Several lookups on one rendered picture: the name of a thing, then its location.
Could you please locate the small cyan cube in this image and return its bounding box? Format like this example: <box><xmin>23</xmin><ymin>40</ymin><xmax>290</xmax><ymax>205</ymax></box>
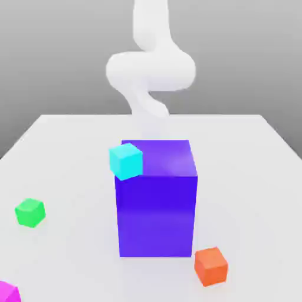
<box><xmin>109</xmin><ymin>142</ymin><xmax>144</xmax><ymax>182</ymax></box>

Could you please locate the small orange cube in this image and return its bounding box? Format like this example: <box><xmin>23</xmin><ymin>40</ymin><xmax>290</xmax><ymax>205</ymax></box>
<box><xmin>193</xmin><ymin>246</ymin><xmax>229</xmax><ymax>288</ymax></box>

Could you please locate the small green cube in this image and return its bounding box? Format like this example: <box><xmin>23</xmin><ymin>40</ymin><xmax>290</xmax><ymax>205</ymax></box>
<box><xmin>14</xmin><ymin>198</ymin><xmax>47</xmax><ymax>229</ymax></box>

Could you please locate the small magenta cube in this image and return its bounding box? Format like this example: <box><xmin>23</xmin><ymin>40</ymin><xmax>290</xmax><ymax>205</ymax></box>
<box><xmin>0</xmin><ymin>280</ymin><xmax>22</xmax><ymax>302</ymax></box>

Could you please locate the large purple box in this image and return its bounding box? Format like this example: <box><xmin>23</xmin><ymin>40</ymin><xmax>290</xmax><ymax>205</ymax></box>
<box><xmin>114</xmin><ymin>139</ymin><xmax>199</xmax><ymax>258</ymax></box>

